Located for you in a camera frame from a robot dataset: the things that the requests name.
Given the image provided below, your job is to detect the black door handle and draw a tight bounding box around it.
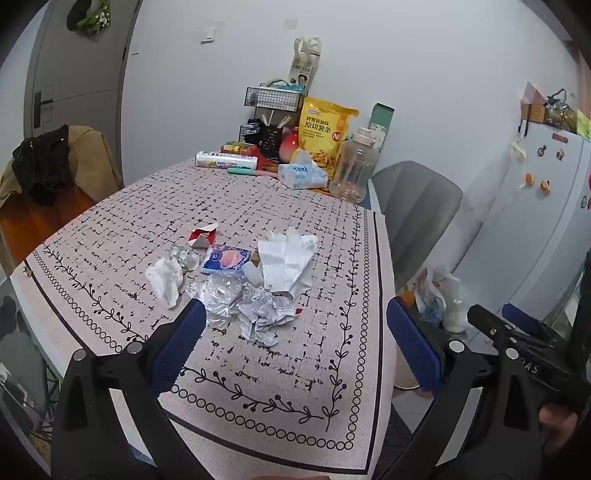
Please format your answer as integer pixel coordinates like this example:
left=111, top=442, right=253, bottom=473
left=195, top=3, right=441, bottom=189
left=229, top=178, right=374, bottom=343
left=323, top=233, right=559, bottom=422
left=33, top=85, right=54, bottom=130

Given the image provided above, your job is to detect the yellow snack bag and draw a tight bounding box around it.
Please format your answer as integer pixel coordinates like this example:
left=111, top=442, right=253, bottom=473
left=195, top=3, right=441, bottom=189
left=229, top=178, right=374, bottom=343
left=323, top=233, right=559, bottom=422
left=295, top=96, right=360, bottom=186

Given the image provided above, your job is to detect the white roll of bags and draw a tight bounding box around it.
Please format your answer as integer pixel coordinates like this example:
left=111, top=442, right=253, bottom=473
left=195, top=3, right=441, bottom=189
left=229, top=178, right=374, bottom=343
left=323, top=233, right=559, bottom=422
left=195, top=151, right=258, bottom=169

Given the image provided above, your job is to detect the red and white carton scrap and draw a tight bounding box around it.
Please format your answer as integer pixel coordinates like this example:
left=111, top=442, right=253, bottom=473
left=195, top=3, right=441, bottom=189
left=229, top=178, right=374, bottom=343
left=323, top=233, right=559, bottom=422
left=187, top=222, right=221, bottom=252

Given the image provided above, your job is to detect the basket of packets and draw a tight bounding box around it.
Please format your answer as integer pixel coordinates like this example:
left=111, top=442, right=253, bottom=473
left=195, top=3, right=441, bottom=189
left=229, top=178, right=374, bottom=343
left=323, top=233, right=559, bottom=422
left=519, top=82, right=591, bottom=140

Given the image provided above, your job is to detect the green cardboard box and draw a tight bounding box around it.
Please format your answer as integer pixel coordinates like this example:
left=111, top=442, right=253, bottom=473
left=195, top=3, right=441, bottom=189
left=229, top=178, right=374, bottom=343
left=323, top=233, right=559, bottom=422
left=367, top=102, right=395, bottom=151

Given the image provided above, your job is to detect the grey chair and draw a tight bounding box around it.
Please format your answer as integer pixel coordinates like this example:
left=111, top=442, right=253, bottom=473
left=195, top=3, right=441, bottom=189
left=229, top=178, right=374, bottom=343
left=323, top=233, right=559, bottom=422
left=369, top=161, right=464, bottom=288

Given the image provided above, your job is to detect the white disposable glove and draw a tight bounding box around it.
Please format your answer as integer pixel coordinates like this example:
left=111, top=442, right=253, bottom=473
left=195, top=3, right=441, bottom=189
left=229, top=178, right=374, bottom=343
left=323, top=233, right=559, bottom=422
left=268, top=227, right=318, bottom=297

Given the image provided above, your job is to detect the grey door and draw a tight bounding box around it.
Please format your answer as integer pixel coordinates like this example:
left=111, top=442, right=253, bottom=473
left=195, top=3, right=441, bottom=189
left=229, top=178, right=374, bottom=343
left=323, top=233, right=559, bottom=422
left=23, top=0, right=141, bottom=195

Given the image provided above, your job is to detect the green hanging door ornament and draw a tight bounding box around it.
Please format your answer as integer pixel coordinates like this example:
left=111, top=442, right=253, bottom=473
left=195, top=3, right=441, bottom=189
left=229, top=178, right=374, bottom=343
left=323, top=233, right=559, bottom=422
left=66, top=0, right=113, bottom=36

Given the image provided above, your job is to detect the white plastic bin bag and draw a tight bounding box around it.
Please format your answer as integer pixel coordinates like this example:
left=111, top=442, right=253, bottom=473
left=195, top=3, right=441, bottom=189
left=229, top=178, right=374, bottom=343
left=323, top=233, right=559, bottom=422
left=406, top=265, right=477, bottom=334

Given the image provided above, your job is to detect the black pen holder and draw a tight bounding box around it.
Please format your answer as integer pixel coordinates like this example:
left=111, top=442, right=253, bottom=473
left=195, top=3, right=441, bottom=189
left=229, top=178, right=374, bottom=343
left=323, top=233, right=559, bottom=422
left=259, top=115, right=284, bottom=160

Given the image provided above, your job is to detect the patterned pink tablecloth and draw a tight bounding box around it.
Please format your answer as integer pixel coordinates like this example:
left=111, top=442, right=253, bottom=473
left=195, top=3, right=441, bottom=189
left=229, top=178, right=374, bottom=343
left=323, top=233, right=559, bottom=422
left=9, top=154, right=399, bottom=477

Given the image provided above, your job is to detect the white refrigerator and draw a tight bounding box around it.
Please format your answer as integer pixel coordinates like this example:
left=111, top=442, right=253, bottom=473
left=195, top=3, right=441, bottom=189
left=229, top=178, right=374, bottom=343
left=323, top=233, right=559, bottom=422
left=455, top=131, right=591, bottom=320

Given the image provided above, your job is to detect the white paper carrier bag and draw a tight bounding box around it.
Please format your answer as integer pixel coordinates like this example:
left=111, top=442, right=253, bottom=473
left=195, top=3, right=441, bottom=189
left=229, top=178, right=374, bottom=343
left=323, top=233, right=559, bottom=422
left=287, top=37, right=322, bottom=99

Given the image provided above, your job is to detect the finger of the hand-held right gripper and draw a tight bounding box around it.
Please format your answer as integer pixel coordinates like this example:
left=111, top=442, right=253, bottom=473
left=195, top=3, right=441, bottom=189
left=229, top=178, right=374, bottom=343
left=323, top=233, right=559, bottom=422
left=502, top=302, right=557, bottom=344
left=466, top=305, right=529, bottom=358

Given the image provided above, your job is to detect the white tissue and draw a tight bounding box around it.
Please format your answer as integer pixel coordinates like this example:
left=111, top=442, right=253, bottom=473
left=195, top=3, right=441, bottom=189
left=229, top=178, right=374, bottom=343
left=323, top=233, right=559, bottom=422
left=145, top=257, right=184, bottom=309

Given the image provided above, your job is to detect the black garment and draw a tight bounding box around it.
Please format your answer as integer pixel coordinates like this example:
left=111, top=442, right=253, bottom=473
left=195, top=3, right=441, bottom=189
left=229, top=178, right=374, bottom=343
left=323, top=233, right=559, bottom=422
left=11, top=126, right=73, bottom=208

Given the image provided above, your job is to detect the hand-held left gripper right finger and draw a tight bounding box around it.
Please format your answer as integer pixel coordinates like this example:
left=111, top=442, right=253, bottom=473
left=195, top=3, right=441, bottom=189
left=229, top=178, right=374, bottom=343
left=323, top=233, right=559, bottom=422
left=386, top=296, right=543, bottom=480

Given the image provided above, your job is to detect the clear plastic cup piece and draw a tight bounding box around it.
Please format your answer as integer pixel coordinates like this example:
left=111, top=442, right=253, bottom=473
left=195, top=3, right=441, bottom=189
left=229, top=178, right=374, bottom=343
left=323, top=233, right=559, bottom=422
left=170, top=244, right=202, bottom=271

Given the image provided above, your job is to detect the blue and white tissue pack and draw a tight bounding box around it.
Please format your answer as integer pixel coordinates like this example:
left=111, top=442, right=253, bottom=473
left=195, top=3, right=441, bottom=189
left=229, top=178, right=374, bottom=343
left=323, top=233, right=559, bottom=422
left=277, top=148, right=329, bottom=191

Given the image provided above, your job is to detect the person's right hand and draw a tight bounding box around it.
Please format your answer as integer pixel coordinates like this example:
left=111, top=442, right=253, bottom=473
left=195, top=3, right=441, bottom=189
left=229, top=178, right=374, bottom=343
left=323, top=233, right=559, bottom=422
left=538, top=401, right=586, bottom=445

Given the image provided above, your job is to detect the crushed clear plastic bottle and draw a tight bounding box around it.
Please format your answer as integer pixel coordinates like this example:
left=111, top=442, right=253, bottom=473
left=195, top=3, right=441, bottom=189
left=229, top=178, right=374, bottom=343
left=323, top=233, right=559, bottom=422
left=187, top=271, right=252, bottom=326

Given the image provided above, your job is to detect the blue snack wrapper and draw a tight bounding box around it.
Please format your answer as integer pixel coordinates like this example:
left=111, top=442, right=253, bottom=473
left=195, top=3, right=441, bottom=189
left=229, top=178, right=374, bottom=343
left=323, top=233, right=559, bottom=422
left=201, top=244, right=252, bottom=276

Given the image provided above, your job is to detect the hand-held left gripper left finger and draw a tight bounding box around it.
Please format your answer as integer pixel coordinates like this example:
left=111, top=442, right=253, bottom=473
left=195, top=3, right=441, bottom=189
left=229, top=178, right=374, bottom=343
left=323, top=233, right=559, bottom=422
left=51, top=299, right=207, bottom=480

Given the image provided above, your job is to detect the large clear plastic jug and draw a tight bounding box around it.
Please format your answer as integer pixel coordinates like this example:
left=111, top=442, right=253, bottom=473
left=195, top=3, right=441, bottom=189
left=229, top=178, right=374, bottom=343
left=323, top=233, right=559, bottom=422
left=329, top=127, right=380, bottom=204

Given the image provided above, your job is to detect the printed paper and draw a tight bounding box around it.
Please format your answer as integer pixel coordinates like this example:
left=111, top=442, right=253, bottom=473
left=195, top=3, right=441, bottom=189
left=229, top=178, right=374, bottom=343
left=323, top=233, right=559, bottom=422
left=238, top=285, right=298, bottom=347

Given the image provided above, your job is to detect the wooden chair with clothes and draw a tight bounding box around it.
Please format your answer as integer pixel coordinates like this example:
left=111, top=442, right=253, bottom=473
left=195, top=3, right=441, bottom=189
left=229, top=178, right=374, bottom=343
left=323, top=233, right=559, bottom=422
left=0, top=126, right=124, bottom=209

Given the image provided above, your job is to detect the peach shaped vase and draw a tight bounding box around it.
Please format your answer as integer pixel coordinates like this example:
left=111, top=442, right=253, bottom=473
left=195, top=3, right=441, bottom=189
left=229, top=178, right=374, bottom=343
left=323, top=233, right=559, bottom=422
left=279, top=127, right=304, bottom=163

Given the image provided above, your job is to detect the black wire rack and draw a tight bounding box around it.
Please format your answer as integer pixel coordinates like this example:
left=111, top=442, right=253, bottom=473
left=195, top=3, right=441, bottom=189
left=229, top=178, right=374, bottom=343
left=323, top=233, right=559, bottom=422
left=239, top=84, right=308, bottom=145

